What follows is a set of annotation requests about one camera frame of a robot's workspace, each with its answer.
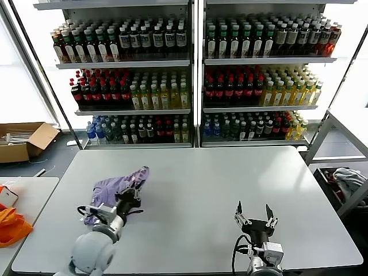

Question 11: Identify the white strips bundle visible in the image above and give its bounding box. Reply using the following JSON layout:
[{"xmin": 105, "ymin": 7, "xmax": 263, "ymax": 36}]
[{"xmin": 0, "ymin": 131, "xmax": 33, "ymax": 145}]

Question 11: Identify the dark bottle beige label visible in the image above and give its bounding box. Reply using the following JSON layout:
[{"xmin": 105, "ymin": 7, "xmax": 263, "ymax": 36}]
[
  {"xmin": 286, "ymin": 23, "xmax": 300, "ymax": 57},
  {"xmin": 274, "ymin": 23, "xmax": 288, "ymax": 58}
]

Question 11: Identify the black bottle grey label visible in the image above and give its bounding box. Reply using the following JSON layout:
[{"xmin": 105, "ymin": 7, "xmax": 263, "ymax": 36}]
[
  {"xmin": 129, "ymin": 25, "xmax": 141, "ymax": 61},
  {"xmin": 118, "ymin": 26, "xmax": 131, "ymax": 62},
  {"xmin": 163, "ymin": 25, "xmax": 175, "ymax": 60},
  {"xmin": 297, "ymin": 23, "xmax": 311, "ymax": 57},
  {"xmin": 152, "ymin": 25, "xmax": 164, "ymax": 60},
  {"xmin": 319, "ymin": 24, "xmax": 332, "ymax": 57},
  {"xmin": 309, "ymin": 23, "xmax": 322, "ymax": 57},
  {"xmin": 140, "ymin": 25, "xmax": 152, "ymax": 61},
  {"xmin": 175, "ymin": 25, "xmax": 187, "ymax": 60}
]

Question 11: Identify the cola bottle red cap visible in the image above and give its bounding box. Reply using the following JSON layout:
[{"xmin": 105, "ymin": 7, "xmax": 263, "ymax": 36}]
[
  {"xmin": 204, "ymin": 77, "xmax": 216, "ymax": 106},
  {"xmin": 214, "ymin": 77, "xmax": 225, "ymax": 106},
  {"xmin": 81, "ymin": 80, "xmax": 93, "ymax": 108},
  {"xmin": 244, "ymin": 76, "xmax": 255, "ymax": 106},
  {"xmin": 224, "ymin": 77, "xmax": 235, "ymax": 106},
  {"xmin": 110, "ymin": 80, "xmax": 121, "ymax": 109},
  {"xmin": 234, "ymin": 76, "xmax": 245, "ymax": 106},
  {"xmin": 101, "ymin": 80, "xmax": 112, "ymax": 108},
  {"xmin": 91, "ymin": 80, "xmax": 103, "ymax": 108},
  {"xmin": 70, "ymin": 81, "xmax": 85, "ymax": 108},
  {"xmin": 120, "ymin": 80, "xmax": 132, "ymax": 109},
  {"xmin": 254, "ymin": 76, "xmax": 265, "ymax": 106}
]

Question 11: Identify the purple t-shirt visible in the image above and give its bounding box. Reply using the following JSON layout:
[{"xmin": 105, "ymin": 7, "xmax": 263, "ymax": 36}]
[{"xmin": 83, "ymin": 166, "xmax": 150, "ymax": 227}]

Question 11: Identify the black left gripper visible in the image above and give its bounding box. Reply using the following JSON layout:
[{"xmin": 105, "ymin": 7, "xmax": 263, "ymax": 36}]
[{"xmin": 114, "ymin": 185, "xmax": 144, "ymax": 217}]

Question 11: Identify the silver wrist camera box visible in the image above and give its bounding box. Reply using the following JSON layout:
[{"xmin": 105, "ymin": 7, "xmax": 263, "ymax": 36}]
[
  {"xmin": 94, "ymin": 204, "xmax": 118, "ymax": 225},
  {"xmin": 261, "ymin": 241, "xmax": 285, "ymax": 264}
]

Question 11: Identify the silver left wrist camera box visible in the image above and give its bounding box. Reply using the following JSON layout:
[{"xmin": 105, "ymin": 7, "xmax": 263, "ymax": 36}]
[{"xmin": 94, "ymin": 204, "xmax": 118, "ymax": 225}]

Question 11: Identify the grey metal frame table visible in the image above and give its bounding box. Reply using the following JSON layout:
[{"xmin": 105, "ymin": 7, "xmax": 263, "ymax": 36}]
[{"xmin": 304, "ymin": 109, "xmax": 368, "ymax": 219}]

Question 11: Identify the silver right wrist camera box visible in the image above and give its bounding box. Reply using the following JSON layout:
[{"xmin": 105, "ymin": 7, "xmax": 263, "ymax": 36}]
[{"xmin": 261, "ymin": 241, "xmax": 285, "ymax": 264}]

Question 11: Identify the open cardboard box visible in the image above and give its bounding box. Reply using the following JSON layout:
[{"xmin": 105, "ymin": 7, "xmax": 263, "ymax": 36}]
[{"xmin": 0, "ymin": 122, "xmax": 60, "ymax": 164}]

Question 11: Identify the dark bottle green cap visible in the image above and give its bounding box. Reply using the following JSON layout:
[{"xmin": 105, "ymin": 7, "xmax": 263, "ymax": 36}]
[
  {"xmin": 206, "ymin": 25, "xmax": 218, "ymax": 60},
  {"xmin": 95, "ymin": 28, "xmax": 109, "ymax": 63},
  {"xmin": 72, "ymin": 28, "xmax": 87, "ymax": 63},
  {"xmin": 83, "ymin": 28, "xmax": 98, "ymax": 63},
  {"xmin": 62, "ymin": 29, "xmax": 76, "ymax": 63},
  {"xmin": 217, "ymin": 25, "xmax": 229, "ymax": 59},
  {"xmin": 240, "ymin": 24, "xmax": 253, "ymax": 59},
  {"xmin": 263, "ymin": 24, "xmax": 275, "ymax": 58},
  {"xmin": 106, "ymin": 27, "xmax": 121, "ymax": 62},
  {"xmin": 229, "ymin": 24, "xmax": 241, "ymax": 59},
  {"xmin": 252, "ymin": 24, "xmax": 265, "ymax": 58}
]

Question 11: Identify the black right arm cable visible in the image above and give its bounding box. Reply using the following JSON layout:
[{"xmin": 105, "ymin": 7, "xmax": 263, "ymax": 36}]
[{"xmin": 231, "ymin": 234, "xmax": 255, "ymax": 276}]

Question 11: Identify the black plastic crate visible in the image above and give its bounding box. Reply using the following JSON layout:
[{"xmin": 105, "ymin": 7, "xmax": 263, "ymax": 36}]
[{"xmin": 313, "ymin": 166, "xmax": 368, "ymax": 213}]

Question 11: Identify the dark slanted frame post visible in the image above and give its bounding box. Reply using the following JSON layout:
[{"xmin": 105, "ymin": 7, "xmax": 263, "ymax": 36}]
[
  {"xmin": 324, "ymin": 25, "xmax": 368, "ymax": 116},
  {"xmin": 7, "ymin": 0, "xmax": 85, "ymax": 150}
]

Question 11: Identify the red drink bottle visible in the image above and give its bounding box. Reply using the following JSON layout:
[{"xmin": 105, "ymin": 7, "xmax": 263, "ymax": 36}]
[{"xmin": 327, "ymin": 25, "xmax": 343, "ymax": 57}]

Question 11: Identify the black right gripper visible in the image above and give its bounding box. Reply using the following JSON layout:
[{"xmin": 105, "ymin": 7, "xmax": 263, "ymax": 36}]
[{"xmin": 233, "ymin": 201, "xmax": 279, "ymax": 246}]

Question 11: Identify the red tea bottle white cap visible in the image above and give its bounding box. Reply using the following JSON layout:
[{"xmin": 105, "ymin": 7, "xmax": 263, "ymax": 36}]
[{"xmin": 51, "ymin": 32, "xmax": 66, "ymax": 64}]

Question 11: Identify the red crumpled garment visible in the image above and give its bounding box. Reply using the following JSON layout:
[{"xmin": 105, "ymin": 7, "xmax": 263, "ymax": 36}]
[{"xmin": 323, "ymin": 170, "xmax": 346, "ymax": 205}]

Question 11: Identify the white and orange carton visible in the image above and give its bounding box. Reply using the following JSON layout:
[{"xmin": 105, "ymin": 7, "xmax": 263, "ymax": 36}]
[{"xmin": 0, "ymin": 185, "xmax": 20, "ymax": 208}]

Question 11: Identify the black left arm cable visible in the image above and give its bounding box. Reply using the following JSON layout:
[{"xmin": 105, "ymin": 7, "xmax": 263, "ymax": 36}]
[{"xmin": 76, "ymin": 204, "xmax": 97, "ymax": 224}]

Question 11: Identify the orange cloth bag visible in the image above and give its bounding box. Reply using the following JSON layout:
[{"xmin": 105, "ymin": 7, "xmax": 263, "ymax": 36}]
[{"xmin": 0, "ymin": 202, "xmax": 34, "ymax": 248}]

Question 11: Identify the grey crumpled garment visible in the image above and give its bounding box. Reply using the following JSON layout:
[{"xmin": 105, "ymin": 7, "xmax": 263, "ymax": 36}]
[{"xmin": 332, "ymin": 167, "xmax": 368, "ymax": 199}]

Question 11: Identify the grey metal shelf unit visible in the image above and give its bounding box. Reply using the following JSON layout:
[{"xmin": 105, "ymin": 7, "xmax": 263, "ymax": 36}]
[
  {"xmin": 33, "ymin": 0, "xmax": 194, "ymax": 150},
  {"xmin": 198, "ymin": 0, "xmax": 357, "ymax": 148}
]

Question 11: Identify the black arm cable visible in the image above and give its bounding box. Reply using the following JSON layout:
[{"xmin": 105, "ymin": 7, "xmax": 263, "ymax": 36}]
[
  {"xmin": 231, "ymin": 234, "xmax": 255, "ymax": 276},
  {"xmin": 76, "ymin": 204, "xmax": 97, "ymax": 224}
]

